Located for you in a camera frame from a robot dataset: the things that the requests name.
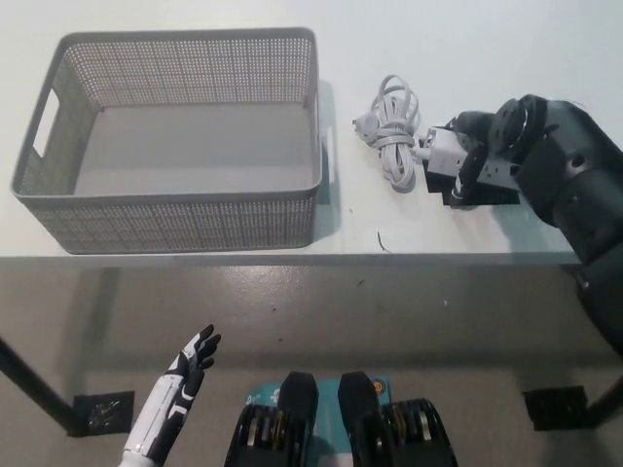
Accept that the white power strip with cord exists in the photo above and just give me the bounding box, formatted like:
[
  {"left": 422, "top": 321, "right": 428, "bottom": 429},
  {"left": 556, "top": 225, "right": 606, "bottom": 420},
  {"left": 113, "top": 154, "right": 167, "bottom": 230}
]
[{"left": 350, "top": 74, "right": 476, "bottom": 197}]

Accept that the white and black left hand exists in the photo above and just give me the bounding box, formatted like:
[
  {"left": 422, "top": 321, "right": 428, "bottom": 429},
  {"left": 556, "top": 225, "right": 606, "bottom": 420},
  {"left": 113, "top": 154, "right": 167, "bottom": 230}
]
[{"left": 121, "top": 324, "right": 223, "bottom": 462}]

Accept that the black tape patch on table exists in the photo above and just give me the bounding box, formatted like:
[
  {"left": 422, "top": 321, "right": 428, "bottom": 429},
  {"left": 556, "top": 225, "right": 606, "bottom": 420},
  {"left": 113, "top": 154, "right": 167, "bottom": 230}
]
[{"left": 422, "top": 162, "right": 521, "bottom": 211}]

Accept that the black and white right hand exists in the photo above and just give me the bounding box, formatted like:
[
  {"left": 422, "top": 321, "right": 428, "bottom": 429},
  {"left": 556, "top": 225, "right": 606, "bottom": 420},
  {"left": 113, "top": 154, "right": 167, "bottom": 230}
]
[{"left": 447, "top": 109, "right": 526, "bottom": 209}]

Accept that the grey perforated plastic basket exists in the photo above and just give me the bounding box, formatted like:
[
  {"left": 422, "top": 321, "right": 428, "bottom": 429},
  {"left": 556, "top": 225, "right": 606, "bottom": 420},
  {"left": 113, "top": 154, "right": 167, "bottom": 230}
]
[{"left": 9, "top": 26, "right": 337, "bottom": 255}]

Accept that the black table leg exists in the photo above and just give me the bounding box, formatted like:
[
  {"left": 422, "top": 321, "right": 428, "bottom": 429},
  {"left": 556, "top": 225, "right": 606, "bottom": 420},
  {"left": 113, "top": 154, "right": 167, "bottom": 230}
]
[
  {"left": 0, "top": 335, "right": 84, "bottom": 437},
  {"left": 586, "top": 369, "right": 623, "bottom": 429}
]

